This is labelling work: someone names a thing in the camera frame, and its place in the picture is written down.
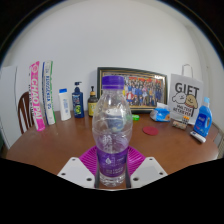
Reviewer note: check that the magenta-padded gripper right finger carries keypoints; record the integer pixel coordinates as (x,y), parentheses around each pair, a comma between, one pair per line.
(146,170)

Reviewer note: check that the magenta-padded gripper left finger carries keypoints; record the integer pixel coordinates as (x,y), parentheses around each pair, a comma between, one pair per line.
(77,170)

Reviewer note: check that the clear purple-capped water bottle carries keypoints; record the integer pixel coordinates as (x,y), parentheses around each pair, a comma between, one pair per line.
(112,100)

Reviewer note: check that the flat round red coaster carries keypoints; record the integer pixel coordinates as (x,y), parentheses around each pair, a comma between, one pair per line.
(150,130)

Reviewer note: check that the small green lid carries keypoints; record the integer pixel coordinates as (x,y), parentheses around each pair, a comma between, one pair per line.
(135,117)

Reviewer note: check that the small brown packet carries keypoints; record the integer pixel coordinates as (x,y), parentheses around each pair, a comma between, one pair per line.
(180,124)

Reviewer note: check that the blue tissue pack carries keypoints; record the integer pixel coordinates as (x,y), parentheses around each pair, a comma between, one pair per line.
(160,114)

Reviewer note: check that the white bottle with blue cap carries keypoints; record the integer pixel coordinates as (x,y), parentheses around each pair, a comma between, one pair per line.
(65,106)

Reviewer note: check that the dark blue pump bottle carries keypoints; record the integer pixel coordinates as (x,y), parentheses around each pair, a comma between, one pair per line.
(78,104)

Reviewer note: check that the brown bottle with yellow label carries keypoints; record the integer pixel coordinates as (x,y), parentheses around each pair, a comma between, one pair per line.
(92,105)

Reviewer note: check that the blue detergent bottle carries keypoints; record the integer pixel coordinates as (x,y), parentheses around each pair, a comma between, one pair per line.
(202,120)

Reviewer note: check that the brown wooden chair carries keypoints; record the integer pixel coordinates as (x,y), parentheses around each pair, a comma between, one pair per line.
(24,111)

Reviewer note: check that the framed group photo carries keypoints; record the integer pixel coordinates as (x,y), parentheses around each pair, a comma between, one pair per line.
(146,90)

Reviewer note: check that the tall white green printed box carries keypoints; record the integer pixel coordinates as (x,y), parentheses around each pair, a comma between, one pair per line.
(48,93)

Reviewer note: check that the tall pink printed box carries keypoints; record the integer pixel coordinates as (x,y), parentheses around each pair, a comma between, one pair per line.
(36,96)

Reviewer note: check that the white paper gift bag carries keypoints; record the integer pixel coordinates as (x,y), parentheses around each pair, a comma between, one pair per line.
(186,95)

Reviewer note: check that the white flat panel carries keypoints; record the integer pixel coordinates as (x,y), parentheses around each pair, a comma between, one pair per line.
(7,103)

